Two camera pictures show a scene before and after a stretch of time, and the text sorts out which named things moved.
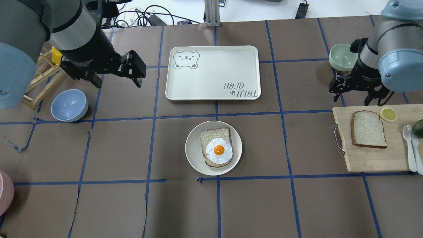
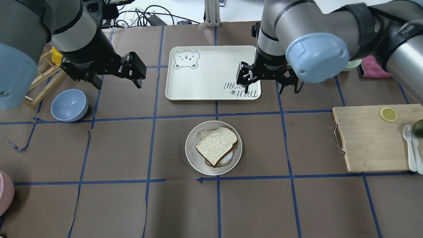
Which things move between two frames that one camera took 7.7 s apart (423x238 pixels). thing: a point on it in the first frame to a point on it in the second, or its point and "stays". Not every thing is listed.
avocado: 417,128 stays
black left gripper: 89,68 stays
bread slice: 367,130 to 215,147
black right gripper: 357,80 to 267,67
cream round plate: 194,152 stays
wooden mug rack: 47,75 stays
